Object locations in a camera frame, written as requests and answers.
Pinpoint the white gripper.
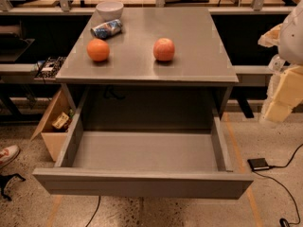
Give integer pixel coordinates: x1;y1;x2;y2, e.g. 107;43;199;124
258;24;303;125

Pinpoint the red apple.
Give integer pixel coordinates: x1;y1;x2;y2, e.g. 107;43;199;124
153;38;175;61

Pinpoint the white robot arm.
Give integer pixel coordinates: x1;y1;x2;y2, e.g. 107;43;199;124
258;1;303;127

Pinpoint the open grey top drawer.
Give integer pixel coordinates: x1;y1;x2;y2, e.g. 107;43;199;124
32;115;255;201

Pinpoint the black foot pedal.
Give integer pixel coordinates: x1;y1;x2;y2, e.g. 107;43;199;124
247;158;270;171

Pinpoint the grey metal cabinet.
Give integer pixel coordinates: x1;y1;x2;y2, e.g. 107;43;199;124
56;8;238;130

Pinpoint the crushed blue soda can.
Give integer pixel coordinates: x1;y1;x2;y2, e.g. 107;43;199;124
91;19;123;40

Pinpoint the white bowl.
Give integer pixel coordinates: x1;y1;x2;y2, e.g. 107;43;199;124
96;1;124;21

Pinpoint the orange fruit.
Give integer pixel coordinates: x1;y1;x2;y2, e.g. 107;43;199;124
86;39;110;61

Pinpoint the snack bag in box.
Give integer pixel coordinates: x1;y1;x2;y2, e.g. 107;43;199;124
52;112;69;130

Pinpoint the patterned notebook on shelf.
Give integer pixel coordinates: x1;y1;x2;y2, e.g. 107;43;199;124
36;57;65;79

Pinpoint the cardboard box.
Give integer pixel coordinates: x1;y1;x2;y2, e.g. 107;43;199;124
30;89;70;162

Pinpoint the white and red shoe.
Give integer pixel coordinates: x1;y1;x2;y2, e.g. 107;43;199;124
0;145;20;168

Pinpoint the black pedal cable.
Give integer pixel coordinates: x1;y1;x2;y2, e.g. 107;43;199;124
253;143;303;227

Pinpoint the black cable under drawer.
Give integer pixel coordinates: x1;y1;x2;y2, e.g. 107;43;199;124
84;195;102;227

